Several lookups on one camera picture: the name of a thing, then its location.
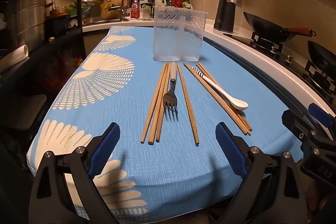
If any blue tablecloth with white fans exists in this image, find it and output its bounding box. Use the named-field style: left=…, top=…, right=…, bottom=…
left=26, top=26, right=310, bottom=224

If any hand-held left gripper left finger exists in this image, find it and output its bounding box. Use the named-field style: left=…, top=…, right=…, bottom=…
left=28, top=122, right=121, bottom=224

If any metal fork wooden handle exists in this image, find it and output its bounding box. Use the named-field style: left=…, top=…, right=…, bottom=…
left=163, top=62, right=179, bottom=115

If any black metal shelf rack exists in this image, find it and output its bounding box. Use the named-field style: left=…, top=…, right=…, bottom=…
left=0, top=0, right=87, bottom=98

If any black wok without handle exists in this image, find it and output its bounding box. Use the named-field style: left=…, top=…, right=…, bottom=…
left=307, top=40, right=336, bottom=88

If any black wok with wooden handle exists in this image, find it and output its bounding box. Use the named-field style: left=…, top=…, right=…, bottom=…
left=243, top=11, right=317, bottom=43

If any black electric kettle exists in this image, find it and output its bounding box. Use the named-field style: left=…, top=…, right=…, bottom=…
left=213, top=0, right=236, bottom=33

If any white spoon with striped handle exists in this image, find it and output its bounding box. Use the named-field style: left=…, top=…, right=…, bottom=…
left=190, top=66, right=249, bottom=111

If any white paper roll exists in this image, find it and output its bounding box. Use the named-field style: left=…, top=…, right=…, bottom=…
left=0, top=44, right=29, bottom=73

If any black pot with red lid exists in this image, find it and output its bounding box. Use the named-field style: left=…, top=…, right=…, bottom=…
left=46, top=14, right=71, bottom=37

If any black glass gas stove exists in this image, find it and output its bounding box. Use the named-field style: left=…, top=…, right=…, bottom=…
left=223, top=30, right=336, bottom=122

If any green plastic basin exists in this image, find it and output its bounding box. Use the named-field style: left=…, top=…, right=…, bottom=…
left=66, top=5, right=90, bottom=15

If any large steel stockpot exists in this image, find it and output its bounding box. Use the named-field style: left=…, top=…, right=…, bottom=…
left=4, top=0, right=48, bottom=54

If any steel kitchen faucet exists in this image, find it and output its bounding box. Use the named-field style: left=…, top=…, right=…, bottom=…
left=106, top=0, right=131, bottom=22

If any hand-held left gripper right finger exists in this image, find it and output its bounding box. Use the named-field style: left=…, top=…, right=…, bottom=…
left=215, top=122, right=309, bottom=224

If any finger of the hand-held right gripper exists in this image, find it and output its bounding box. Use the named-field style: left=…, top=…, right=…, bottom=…
left=281, top=109, right=326, bottom=153
left=308, top=103, right=336, bottom=140

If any red dish soap bottle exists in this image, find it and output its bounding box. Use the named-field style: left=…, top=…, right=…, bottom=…
left=130, top=0, right=140, bottom=20

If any wooden board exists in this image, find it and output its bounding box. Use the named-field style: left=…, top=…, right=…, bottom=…
left=101, top=0, right=124, bottom=19

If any clear plastic utensil container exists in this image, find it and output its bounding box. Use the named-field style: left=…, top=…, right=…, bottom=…
left=153, top=6, right=209, bottom=62

